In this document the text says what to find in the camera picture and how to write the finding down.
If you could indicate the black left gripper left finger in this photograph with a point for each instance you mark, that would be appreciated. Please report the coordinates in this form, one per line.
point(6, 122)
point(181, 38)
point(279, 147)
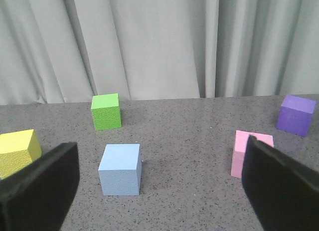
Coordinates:
point(38, 197)

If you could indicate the yellow foam cube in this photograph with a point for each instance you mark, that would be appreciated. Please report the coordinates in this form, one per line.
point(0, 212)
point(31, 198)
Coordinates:
point(18, 150)

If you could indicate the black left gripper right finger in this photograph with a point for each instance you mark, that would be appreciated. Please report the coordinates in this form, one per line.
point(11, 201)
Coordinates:
point(283, 192)

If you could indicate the purple foam cube rear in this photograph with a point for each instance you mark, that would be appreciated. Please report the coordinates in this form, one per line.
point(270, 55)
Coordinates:
point(296, 115)

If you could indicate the grey pleated curtain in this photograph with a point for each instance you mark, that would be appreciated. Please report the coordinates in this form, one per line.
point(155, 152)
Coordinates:
point(60, 51)

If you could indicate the light blue textured cube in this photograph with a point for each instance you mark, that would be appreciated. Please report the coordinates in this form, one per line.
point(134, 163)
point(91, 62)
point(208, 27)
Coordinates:
point(120, 170)

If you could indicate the green foam cube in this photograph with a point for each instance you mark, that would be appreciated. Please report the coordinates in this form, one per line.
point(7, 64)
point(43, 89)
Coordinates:
point(105, 111)

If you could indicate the pink foam cube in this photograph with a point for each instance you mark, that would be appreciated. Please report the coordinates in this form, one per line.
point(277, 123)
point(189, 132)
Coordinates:
point(241, 138)

